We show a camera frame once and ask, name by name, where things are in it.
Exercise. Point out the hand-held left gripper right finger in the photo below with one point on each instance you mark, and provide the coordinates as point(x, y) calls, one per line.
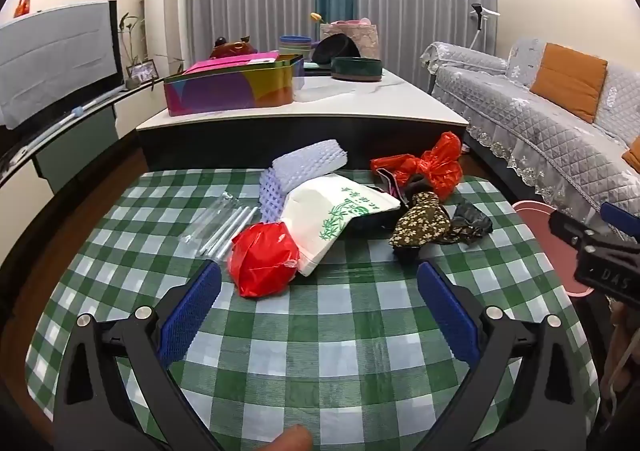
point(447, 311)

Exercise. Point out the blue bowl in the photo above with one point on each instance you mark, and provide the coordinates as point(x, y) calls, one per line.
point(295, 39)

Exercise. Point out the person's left hand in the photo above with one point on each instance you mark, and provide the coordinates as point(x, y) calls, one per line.
point(295, 440)

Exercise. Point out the white standing air conditioner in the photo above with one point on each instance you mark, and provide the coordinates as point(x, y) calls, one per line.
point(167, 6)

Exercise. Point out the white top coffee table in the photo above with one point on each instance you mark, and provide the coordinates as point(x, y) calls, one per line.
point(350, 106)

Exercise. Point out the round red plastic bag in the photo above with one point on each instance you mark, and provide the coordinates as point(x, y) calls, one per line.
point(260, 256)

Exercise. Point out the grey quilted sofa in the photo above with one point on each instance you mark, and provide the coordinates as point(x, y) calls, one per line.
point(525, 131)

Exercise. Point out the dark green bowl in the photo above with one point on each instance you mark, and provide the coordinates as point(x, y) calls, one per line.
point(356, 68)

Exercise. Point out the clear plastic packaging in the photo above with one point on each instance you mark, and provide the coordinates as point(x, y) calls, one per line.
point(220, 226)

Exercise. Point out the purple foam net sleeve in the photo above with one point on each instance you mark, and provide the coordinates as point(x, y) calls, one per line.
point(310, 163)

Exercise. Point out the knotted red plastic bag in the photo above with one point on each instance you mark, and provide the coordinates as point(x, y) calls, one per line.
point(440, 166)

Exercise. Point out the lace covered basket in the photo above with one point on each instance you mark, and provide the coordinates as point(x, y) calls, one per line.
point(367, 43)

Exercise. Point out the small photo frame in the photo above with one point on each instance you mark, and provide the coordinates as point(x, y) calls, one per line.
point(142, 73)

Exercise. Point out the potted bamboo plant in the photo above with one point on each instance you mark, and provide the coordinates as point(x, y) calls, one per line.
point(129, 38)

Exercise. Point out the orange cushion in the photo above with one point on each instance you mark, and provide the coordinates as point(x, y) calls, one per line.
point(567, 83)
point(634, 156)

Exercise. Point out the white paper bag green print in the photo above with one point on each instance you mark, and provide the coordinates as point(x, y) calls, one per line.
point(320, 211)

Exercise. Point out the dark floral cloth pouch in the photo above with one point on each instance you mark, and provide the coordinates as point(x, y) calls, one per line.
point(420, 223)

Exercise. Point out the pink plastic bin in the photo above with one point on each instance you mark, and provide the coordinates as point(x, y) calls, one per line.
point(540, 231)

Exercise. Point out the green checked tablecloth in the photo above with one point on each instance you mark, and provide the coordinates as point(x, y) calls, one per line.
point(350, 331)

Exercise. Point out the stack of coloured bowls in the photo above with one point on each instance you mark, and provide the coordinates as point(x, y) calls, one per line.
point(295, 50)

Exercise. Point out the television with white cover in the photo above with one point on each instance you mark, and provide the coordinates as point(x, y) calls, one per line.
point(55, 61)

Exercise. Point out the black plastic bag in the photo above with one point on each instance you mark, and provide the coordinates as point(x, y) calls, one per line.
point(470, 223)

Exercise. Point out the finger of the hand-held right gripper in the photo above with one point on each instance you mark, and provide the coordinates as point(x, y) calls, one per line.
point(567, 228)
point(622, 220)

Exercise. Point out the yellow flower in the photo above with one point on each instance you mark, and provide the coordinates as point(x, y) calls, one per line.
point(315, 17)

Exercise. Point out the person's right hand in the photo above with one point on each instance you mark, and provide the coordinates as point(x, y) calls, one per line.
point(620, 331)

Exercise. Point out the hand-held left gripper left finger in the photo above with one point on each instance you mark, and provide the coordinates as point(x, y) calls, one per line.
point(192, 311)

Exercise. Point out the purple foam net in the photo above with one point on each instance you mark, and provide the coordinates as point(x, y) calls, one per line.
point(270, 201)

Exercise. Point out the black bowl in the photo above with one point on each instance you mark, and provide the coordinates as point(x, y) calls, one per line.
point(335, 51)

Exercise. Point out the pink and black patterned packet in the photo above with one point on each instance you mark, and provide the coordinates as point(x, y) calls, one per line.
point(392, 186)

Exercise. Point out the pink bowl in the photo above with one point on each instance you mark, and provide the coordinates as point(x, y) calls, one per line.
point(350, 23)

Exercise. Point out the colourful tin box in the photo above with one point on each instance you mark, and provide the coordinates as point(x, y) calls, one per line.
point(225, 91)

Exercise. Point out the red teapot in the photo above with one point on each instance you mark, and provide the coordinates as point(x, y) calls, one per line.
point(230, 50)

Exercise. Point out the magenta box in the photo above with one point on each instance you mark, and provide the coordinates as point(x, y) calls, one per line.
point(225, 63)

